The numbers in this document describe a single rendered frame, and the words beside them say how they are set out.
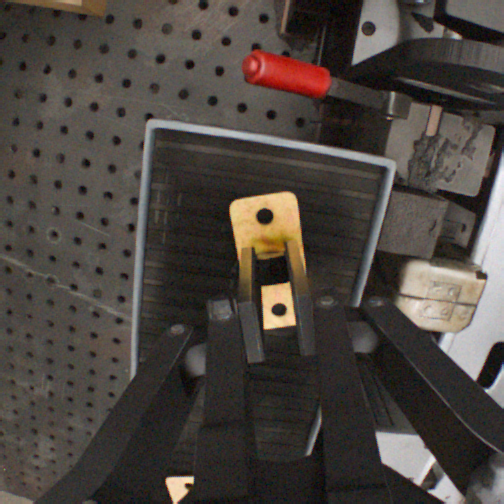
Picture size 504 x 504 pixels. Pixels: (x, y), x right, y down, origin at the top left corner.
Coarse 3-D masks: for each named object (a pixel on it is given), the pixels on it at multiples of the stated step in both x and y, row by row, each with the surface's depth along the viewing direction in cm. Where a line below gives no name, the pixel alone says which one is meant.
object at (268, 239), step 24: (288, 192) 22; (240, 216) 22; (288, 216) 22; (240, 240) 23; (264, 240) 23; (288, 240) 23; (264, 264) 22; (264, 288) 24; (288, 288) 24; (264, 312) 24; (288, 312) 24
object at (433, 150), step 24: (312, 120) 62; (336, 120) 52; (360, 120) 38; (384, 120) 30; (408, 120) 29; (432, 120) 29; (456, 120) 28; (480, 120) 28; (336, 144) 51; (360, 144) 37; (384, 144) 30; (408, 144) 29; (432, 144) 29; (456, 144) 29; (480, 144) 29; (408, 168) 30; (432, 168) 30; (456, 168) 30; (480, 168) 29; (456, 192) 30
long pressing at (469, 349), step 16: (496, 160) 37; (496, 176) 37; (496, 192) 37; (480, 208) 39; (496, 208) 38; (480, 224) 39; (496, 224) 39; (480, 240) 39; (496, 240) 40; (480, 256) 40; (496, 256) 40; (496, 272) 41; (496, 288) 41; (480, 304) 42; (496, 304) 42; (480, 320) 43; (496, 320) 43; (448, 336) 43; (464, 336) 44; (480, 336) 44; (496, 336) 44; (448, 352) 44; (464, 352) 44; (480, 352) 44; (464, 368) 45; (480, 368) 45; (496, 384) 46; (496, 400) 47; (448, 480) 53
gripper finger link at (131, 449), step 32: (160, 352) 14; (128, 384) 12; (160, 384) 12; (192, 384) 15; (128, 416) 11; (160, 416) 12; (96, 448) 10; (128, 448) 10; (160, 448) 12; (64, 480) 9; (96, 480) 9; (128, 480) 10; (160, 480) 11
